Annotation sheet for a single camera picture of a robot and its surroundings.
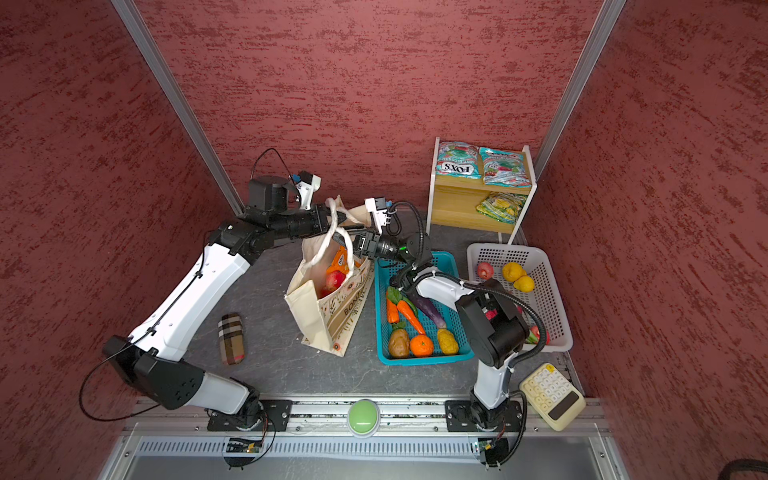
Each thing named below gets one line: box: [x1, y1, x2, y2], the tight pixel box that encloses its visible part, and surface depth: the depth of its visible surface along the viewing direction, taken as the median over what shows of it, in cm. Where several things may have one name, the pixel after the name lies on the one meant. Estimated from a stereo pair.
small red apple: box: [477, 262, 494, 280], surface depth 100 cm
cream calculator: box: [518, 362, 587, 431], surface depth 77 cm
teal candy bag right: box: [479, 147, 532, 188], surface depth 84 cm
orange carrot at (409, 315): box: [397, 300, 425, 336], surface depth 92 cm
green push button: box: [347, 399, 381, 438], surface depth 74 cm
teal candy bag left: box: [436, 141, 482, 179], surface depth 87 cm
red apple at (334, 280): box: [317, 270, 346, 299], surface depth 85 cm
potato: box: [389, 328, 409, 358], surface depth 84 cm
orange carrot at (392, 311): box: [386, 291, 400, 324], surface depth 91 cm
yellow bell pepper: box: [502, 262, 527, 283], surface depth 99 cm
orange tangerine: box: [410, 334, 434, 358], surface depth 83 cm
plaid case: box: [218, 313, 245, 366], surface depth 84 cm
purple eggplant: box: [403, 285, 446, 329], surface depth 92 cm
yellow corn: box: [438, 328, 459, 355], surface depth 83 cm
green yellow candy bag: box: [476, 191, 527, 224], surface depth 99 cm
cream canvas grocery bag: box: [284, 196, 375, 357], surface depth 70 cm
